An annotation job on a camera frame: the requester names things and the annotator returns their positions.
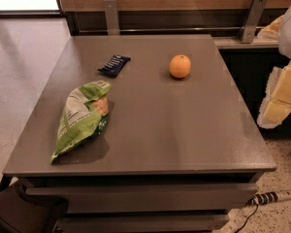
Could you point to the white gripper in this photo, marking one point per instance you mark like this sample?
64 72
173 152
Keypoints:
278 96

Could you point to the green rice chip bag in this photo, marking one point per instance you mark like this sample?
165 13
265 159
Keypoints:
84 116

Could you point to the orange fruit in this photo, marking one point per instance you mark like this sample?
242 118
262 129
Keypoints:
180 66

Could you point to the grey table with drawers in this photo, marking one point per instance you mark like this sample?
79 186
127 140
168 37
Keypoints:
176 155

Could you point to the white power strip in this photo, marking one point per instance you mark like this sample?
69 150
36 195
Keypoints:
269 197

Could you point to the dark blue snack bar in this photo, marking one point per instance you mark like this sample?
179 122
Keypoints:
113 67

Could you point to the black chair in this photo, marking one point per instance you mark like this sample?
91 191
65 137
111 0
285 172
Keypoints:
20 213

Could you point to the right metal bracket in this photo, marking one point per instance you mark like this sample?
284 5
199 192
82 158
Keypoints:
247 33

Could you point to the metal bracket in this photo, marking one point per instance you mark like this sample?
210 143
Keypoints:
111 17
247 33

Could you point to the left metal bracket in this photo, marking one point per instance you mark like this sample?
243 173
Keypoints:
111 17

